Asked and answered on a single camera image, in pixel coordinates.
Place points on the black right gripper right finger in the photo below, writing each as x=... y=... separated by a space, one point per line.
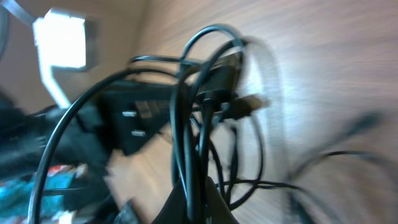
x=218 y=211

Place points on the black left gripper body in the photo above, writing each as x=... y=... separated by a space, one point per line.
x=134 y=112

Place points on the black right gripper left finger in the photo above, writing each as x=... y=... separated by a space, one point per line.
x=174 y=209

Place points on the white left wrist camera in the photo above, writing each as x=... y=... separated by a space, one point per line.
x=67 y=41

